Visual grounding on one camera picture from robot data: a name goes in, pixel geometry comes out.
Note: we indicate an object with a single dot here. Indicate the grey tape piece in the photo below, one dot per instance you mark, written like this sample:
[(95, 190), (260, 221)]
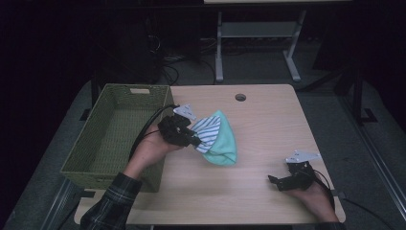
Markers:
[(87, 194), (339, 194)]

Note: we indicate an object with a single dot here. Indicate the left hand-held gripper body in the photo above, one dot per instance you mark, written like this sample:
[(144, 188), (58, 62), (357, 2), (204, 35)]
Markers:
[(175, 129)]

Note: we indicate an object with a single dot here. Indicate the person's left hand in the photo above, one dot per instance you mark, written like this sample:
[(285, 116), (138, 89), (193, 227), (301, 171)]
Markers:
[(148, 153)]

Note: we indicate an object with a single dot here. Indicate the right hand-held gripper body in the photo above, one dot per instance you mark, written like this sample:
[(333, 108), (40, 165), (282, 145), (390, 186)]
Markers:
[(300, 179)]

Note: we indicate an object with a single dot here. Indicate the person's right hand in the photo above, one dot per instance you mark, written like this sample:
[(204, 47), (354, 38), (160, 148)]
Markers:
[(317, 201)]

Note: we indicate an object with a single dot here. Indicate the mint green striped pet shirt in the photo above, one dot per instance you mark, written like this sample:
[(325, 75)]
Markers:
[(223, 140)]

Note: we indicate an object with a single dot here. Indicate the aluminium floor rail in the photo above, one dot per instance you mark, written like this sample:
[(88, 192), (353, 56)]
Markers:
[(59, 204), (373, 159)]

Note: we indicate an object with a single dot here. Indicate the grey metal table frame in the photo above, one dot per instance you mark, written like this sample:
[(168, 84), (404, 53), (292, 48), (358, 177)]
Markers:
[(255, 29)]

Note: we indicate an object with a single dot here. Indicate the black metal stand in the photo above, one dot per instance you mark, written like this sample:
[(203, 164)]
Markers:
[(358, 96)]

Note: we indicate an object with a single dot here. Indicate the green woven basket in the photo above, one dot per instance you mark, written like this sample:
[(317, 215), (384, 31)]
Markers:
[(105, 140)]

